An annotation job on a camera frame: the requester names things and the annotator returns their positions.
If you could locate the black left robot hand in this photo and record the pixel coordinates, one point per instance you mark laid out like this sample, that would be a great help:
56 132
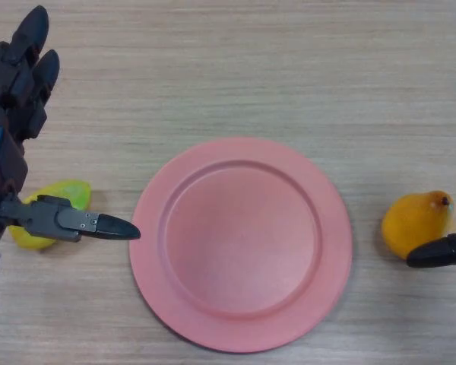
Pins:
11 95

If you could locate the orange yellow pear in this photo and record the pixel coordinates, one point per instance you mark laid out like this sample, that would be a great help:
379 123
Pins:
414 224

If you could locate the pink round plate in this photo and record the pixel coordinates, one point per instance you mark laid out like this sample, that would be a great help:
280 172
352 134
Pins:
243 247

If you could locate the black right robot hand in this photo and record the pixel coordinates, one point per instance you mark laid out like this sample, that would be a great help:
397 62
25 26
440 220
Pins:
444 251

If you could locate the yellow green starfruit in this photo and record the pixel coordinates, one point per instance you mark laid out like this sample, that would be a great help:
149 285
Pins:
76 192

